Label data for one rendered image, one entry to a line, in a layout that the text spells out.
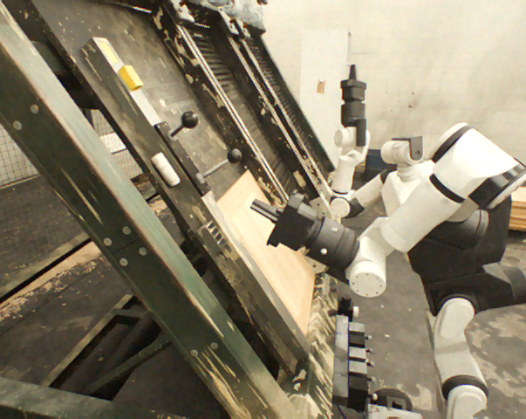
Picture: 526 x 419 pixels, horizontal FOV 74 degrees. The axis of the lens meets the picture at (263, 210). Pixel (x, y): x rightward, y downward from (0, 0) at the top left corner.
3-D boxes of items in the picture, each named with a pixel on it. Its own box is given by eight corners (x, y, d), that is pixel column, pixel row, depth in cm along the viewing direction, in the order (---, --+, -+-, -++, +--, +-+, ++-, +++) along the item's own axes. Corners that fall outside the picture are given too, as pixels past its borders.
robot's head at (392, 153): (404, 164, 106) (396, 137, 104) (427, 167, 96) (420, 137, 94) (386, 173, 105) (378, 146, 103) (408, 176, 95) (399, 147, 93)
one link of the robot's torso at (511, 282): (519, 286, 113) (508, 240, 108) (538, 312, 101) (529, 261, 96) (427, 303, 122) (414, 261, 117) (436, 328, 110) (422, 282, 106)
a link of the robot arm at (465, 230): (483, 232, 70) (460, 252, 82) (493, 195, 72) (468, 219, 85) (424, 213, 73) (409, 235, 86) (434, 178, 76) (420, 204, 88)
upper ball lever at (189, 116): (167, 148, 83) (192, 127, 72) (158, 134, 82) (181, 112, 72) (179, 141, 85) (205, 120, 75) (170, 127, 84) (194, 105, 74)
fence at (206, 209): (297, 360, 97) (309, 357, 96) (80, 47, 77) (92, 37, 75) (298, 347, 102) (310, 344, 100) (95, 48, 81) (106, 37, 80)
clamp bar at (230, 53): (320, 223, 181) (363, 202, 172) (190, 6, 155) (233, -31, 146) (321, 216, 190) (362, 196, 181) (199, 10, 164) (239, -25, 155)
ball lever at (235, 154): (200, 188, 84) (245, 158, 85) (191, 175, 83) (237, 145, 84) (199, 188, 87) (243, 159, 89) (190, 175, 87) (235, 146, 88)
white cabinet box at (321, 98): (335, 186, 506) (348, 28, 426) (296, 182, 523) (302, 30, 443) (339, 175, 560) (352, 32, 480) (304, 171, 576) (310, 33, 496)
